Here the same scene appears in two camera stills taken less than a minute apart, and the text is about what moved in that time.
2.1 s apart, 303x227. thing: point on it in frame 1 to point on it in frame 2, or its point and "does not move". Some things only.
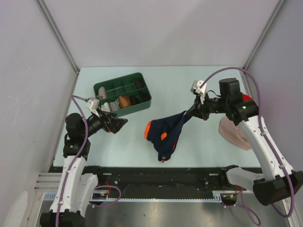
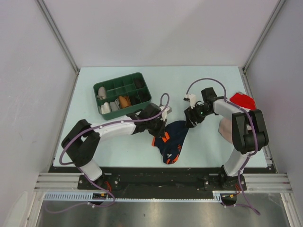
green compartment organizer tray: x=123 y=95 does not move
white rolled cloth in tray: x=105 y=107 does not move
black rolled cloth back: x=138 y=83 does not move
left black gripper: x=109 y=121 to x=160 y=132
